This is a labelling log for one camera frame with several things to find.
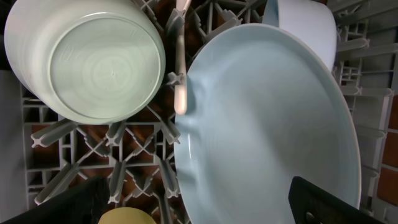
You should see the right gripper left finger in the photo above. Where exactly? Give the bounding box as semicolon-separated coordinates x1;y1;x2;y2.
2;177;110;224

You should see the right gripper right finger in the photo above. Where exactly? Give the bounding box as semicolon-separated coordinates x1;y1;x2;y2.
289;176;382;224

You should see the yellow plastic cup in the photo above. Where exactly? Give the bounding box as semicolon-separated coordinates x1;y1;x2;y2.
98;207;156;224

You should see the light blue plate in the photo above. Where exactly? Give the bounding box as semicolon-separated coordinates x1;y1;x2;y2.
174;23;361;223

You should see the green bowl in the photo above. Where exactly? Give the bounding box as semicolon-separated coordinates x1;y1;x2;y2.
4;0;166;124

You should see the white plastic spoon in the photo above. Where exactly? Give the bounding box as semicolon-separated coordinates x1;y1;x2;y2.
173;0;193;116

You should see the light blue bowl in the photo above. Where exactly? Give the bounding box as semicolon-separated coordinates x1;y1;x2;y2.
262;0;337;70

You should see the grey dishwasher rack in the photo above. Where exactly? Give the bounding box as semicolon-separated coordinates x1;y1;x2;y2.
1;1;397;223

